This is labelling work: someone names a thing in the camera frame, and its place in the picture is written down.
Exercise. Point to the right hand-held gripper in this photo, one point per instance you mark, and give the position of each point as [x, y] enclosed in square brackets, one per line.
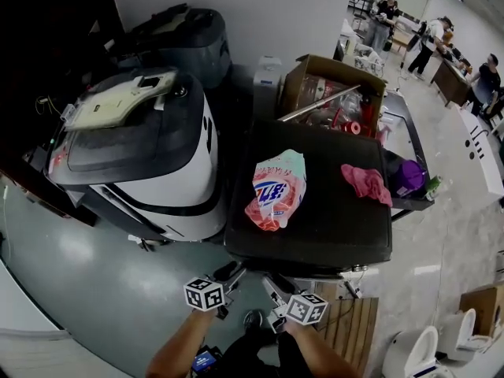
[305, 309]

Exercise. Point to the pink detergent bag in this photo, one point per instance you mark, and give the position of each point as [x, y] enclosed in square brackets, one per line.
[275, 191]

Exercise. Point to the brown cardboard box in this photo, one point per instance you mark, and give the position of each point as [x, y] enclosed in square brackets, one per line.
[480, 305]

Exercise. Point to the pink cloth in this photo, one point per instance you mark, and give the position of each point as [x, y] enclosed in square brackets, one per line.
[368, 183]

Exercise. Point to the person's left forearm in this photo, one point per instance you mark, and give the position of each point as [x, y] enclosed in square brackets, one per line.
[181, 345]

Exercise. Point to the white toilet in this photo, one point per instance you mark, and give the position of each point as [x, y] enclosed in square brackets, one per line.
[460, 337]
[413, 356]

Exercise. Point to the dark brown desk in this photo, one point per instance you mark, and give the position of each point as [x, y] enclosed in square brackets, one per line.
[449, 85]

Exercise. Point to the white standing appliance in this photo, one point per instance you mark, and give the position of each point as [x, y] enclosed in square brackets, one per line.
[267, 85]

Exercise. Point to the person's left shoe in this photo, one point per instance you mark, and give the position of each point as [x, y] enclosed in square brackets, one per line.
[253, 321]

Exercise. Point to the person's right forearm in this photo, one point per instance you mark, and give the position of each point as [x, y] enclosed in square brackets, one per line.
[319, 349]

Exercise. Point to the white cluttered cabinet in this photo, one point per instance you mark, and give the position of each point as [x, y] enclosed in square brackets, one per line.
[364, 59]

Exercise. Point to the small light wooden table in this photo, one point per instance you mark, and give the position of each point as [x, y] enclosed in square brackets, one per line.
[403, 38]

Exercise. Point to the green can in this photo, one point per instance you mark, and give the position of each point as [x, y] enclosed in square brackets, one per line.
[433, 187]

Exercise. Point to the cardboard box with items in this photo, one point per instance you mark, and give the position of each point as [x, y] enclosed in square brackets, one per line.
[293, 85]

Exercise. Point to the black front-load washing machine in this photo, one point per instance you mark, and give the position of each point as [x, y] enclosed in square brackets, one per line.
[334, 230]

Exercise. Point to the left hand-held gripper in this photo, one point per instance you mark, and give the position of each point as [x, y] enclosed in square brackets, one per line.
[202, 295]

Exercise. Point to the white and black washing machine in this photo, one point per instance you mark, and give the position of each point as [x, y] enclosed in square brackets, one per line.
[157, 179]

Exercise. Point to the black bag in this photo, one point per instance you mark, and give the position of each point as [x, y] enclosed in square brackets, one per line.
[393, 161]

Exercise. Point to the pink bottle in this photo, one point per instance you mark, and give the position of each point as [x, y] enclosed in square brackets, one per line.
[385, 135]

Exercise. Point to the black device with screen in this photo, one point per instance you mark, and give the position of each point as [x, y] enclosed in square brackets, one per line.
[204, 360]

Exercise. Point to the black plastic frame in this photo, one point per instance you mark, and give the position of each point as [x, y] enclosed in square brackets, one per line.
[157, 22]

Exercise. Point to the black glass-top table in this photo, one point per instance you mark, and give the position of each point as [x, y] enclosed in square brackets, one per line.
[411, 132]

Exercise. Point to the purple bucket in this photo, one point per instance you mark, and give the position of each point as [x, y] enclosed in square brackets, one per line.
[411, 179]

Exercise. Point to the metal pole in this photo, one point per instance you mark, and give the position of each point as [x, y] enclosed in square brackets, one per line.
[319, 102]

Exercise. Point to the red tape roll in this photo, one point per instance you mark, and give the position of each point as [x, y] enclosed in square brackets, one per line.
[351, 127]

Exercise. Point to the cream plastic panel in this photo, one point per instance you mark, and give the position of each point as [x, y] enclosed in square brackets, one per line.
[114, 104]

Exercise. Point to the dark wooden cabinet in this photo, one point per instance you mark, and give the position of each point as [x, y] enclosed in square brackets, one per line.
[39, 93]

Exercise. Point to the grey washing machine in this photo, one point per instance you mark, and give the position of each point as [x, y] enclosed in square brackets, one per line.
[204, 49]

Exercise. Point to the black faucet set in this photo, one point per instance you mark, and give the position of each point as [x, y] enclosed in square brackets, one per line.
[477, 142]

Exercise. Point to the person's black clothing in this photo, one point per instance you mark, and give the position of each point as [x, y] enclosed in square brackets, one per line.
[256, 356]

